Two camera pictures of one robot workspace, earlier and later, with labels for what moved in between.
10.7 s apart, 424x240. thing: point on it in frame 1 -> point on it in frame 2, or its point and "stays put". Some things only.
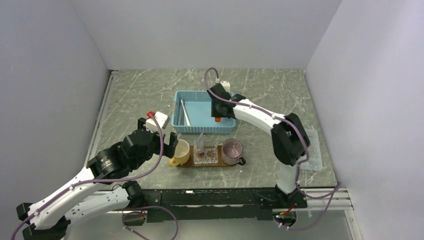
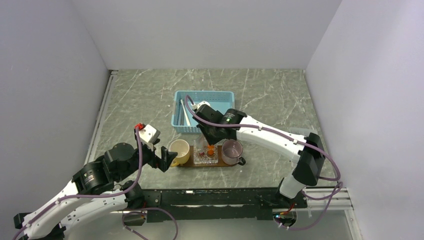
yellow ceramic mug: (181, 154) stays put
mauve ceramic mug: (231, 151) stays put
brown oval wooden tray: (190, 162) stays put
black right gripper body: (215, 111) -> (209, 134)
